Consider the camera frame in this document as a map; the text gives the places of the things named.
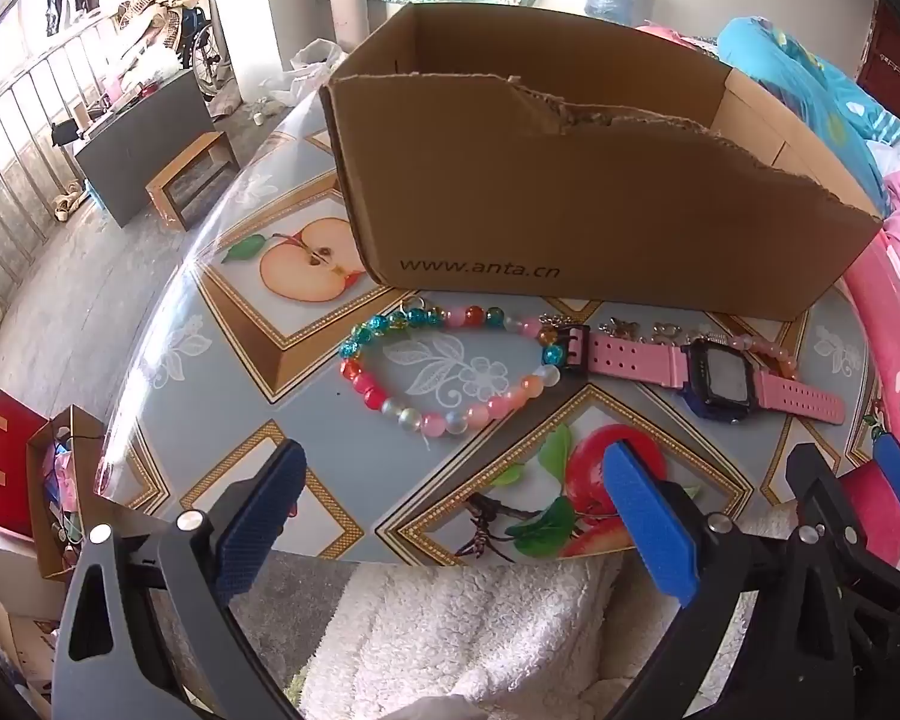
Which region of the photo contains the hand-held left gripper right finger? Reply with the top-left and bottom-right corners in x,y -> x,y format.
602,441 -> 871,720

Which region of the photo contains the pink orange bead bracelet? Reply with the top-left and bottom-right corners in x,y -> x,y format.
727,336 -> 797,382

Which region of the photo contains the wheelchair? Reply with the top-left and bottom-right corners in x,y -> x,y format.
176,6 -> 233,98

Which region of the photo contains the pink strap digital watch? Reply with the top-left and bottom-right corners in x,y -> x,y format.
551,324 -> 848,427

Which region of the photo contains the brown cardboard box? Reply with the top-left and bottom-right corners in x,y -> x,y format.
319,2 -> 884,322

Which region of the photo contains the brown paper bag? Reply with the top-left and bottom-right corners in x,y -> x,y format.
26,405 -> 110,582

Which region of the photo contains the metal balcony railing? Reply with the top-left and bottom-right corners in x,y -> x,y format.
0,15 -> 121,301

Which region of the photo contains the pile of cloths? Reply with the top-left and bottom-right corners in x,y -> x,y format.
116,0 -> 211,83

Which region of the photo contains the red gift bag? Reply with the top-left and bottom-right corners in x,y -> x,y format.
0,388 -> 46,537

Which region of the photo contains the multicoloured glass bead bracelet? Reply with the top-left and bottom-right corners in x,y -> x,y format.
339,306 -> 565,436

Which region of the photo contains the small wooden stool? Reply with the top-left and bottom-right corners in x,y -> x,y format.
145,131 -> 241,232

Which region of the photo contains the grey cabinet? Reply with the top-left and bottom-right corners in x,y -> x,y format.
73,69 -> 215,228

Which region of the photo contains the blue printed quilt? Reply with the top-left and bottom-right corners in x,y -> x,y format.
716,15 -> 900,218

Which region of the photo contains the dark red door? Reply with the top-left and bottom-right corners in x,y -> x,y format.
855,0 -> 900,113

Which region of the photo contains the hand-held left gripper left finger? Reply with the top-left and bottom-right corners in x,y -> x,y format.
51,439 -> 308,720

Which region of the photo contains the white plastic bag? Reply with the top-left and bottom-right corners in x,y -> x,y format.
270,37 -> 346,110

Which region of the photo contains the white fluffy towel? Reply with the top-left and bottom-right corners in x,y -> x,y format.
300,510 -> 796,720

